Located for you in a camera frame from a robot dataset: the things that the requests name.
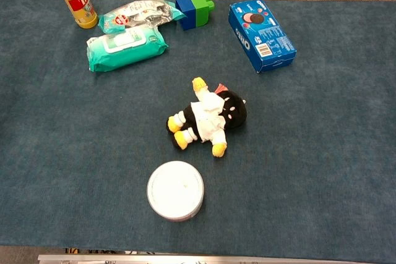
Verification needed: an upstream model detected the black and white plush toy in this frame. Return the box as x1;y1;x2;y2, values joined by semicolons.
167;77;248;158

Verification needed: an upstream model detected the blue and green toy block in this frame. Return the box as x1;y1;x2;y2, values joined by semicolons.
174;0;216;32

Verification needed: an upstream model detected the round clear-lidded plastic container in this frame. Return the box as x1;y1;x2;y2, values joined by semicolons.
147;160;205;223

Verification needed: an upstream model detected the green wet wipes pack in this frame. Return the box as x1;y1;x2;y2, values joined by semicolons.
86;25;170;73

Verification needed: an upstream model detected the blue Oreo cookie box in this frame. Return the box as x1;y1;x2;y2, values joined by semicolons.
228;0;298;74

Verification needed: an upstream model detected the dark blue table cloth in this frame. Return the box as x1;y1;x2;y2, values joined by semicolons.
0;0;396;264

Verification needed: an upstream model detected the teal and silver snack bag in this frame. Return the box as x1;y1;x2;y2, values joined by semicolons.
98;0;187;35

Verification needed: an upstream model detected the aluminium frame rail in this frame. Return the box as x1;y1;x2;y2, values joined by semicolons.
37;253;387;264

